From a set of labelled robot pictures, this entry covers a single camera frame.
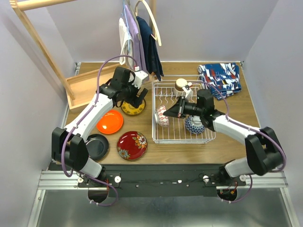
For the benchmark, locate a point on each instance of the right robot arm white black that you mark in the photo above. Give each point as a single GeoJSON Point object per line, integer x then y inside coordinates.
{"type": "Point", "coordinates": [263, 150]}

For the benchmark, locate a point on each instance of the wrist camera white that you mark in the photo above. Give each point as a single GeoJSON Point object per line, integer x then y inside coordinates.
{"type": "Point", "coordinates": [187, 91]}
{"type": "Point", "coordinates": [140, 77]}

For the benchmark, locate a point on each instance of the white wire dish rack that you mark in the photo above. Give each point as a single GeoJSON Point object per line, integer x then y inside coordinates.
{"type": "Point", "coordinates": [184, 126]}

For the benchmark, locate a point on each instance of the orange plate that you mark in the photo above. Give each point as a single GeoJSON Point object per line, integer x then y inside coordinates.
{"type": "Point", "coordinates": [110, 123]}

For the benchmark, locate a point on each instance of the white hanging cloth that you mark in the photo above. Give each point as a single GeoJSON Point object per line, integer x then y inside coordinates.
{"type": "Point", "coordinates": [126, 43]}

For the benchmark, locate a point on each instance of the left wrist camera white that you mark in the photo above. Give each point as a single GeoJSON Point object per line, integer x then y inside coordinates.
{"type": "Point", "coordinates": [140, 77]}

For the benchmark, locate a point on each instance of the wooden clothes rack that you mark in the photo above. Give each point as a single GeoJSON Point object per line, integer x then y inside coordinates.
{"type": "Point", "coordinates": [79, 89]}

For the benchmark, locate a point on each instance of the wooden hanger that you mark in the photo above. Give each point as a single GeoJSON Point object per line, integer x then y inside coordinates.
{"type": "Point", "coordinates": [151, 10]}

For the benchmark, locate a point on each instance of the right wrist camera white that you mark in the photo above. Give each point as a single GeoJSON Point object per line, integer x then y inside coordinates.
{"type": "Point", "coordinates": [187, 91]}

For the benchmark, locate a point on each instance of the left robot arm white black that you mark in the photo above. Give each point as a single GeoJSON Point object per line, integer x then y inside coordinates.
{"type": "Point", "coordinates": [69, 143]}

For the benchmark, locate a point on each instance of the lilac hanging cloth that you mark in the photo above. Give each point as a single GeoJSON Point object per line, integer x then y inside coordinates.
{"type": "Point", "coordinates": [135, 33]}

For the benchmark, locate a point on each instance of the white brown metal cup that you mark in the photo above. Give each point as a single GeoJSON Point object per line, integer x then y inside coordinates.
{"type": "Point", "coordinates": [179, 84]}

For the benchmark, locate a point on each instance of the blue patterned bowl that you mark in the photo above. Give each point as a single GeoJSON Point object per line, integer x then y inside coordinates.
{"type": "Point", "coordinates": [194, 125]}

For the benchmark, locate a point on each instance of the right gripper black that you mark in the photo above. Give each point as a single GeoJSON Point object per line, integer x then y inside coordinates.
{"type": "Point", "coordinates": [178, 110]}

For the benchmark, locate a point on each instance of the yellow patterned small plate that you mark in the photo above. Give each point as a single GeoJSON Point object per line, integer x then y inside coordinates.
{"type": "Point", "coordinates": [128, 109]}

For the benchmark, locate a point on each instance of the red floral plate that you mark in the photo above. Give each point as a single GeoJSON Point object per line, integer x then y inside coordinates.
{"type": "Point", "coordinates": [132, 145]}

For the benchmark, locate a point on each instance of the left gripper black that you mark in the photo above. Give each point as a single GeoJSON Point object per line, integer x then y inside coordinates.
{"type": "Point", "coordinates": [136, 95]}

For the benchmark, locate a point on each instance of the navy hanging cloth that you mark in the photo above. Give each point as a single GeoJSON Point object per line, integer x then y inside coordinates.
{"type": "Point", "coordinates": [152, 60]}

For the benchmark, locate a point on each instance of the blue red patterned folded cloth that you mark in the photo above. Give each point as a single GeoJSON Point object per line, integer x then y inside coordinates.
{"type": "Point", "coordinates": [224, 76]}

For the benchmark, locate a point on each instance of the red white patterned bowl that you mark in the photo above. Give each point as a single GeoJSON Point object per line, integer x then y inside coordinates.
{"type": "Point", "coordinates": [160, 118]}

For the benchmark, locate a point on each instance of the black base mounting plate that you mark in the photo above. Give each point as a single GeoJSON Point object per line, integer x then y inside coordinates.
{"type": "Point", "coordinates": [167, 180]}

